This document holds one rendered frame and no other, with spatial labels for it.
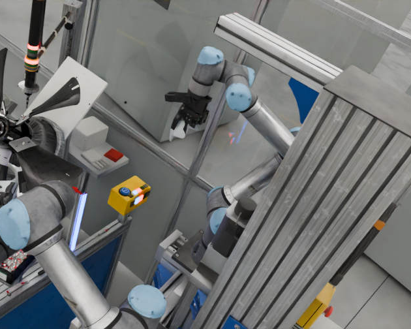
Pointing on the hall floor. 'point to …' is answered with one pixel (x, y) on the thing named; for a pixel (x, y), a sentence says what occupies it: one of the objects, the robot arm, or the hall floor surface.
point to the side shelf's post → (77, 202)
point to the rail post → (113, 264)
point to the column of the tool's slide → (73, 38)
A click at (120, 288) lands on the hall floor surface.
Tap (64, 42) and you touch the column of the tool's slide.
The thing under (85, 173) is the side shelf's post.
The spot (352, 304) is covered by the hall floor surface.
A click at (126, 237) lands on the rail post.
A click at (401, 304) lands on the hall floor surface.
